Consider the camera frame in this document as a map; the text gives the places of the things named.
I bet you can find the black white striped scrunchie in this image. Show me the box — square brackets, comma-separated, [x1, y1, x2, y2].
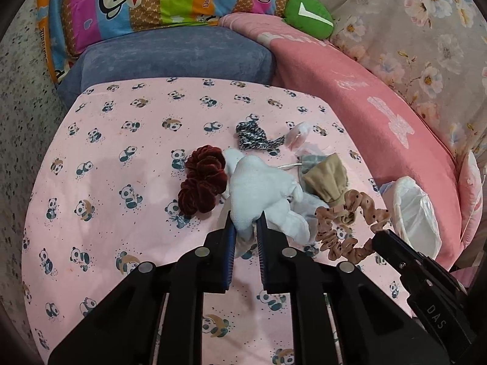
[235, 119, 286, 156]

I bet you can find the clear plastic wrapper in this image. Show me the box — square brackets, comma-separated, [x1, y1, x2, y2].
[295, 142, 328, 169]

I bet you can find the green check mark pillow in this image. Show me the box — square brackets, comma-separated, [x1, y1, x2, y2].
[283, 0, 335, 40]

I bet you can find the pink floral pillow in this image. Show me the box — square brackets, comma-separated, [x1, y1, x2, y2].
[456, 150, 485, 245]

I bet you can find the white cloth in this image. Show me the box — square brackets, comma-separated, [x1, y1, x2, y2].
[221, 148, 316, 260]

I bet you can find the pink panda print sheet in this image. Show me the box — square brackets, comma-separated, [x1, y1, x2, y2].
[21, 77, 405, 365]

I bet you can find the cream trash bin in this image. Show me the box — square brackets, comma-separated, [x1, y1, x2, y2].
[380, 176, 444, 264]

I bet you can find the white plastic bin liner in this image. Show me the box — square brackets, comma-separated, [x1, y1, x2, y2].
[379, 176, 444, 264]

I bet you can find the pink dotted scrunchie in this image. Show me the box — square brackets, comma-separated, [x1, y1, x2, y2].
[314, 189, 392, 263]

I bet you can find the pink blanket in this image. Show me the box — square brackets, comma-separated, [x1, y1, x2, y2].
[219, 12, 469, 267]

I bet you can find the blue cushion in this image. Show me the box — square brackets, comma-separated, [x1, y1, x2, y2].
[56, 28, 275, 109]

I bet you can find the colourful striped monkey pillow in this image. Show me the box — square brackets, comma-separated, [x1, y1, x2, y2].
[36, 0, 306, 84]

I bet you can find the tan cloth pouch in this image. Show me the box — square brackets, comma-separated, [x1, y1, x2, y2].
[302, 152, 349, 203]

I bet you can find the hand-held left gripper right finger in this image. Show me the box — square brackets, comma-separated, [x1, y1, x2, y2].
[255, 212, 450, 365]

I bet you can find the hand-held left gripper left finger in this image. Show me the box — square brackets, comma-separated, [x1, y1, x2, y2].
[47, 210, 237, 365]

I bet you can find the grey floral quilt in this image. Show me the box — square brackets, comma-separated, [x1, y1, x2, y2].
[304, 0, 487, 168]

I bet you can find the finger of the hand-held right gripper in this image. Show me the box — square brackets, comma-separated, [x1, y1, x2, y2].
[370, 230, 433, 287]

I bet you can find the dark red velvet scrunchie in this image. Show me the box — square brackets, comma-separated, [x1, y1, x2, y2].
[178, 145, 229, 214]

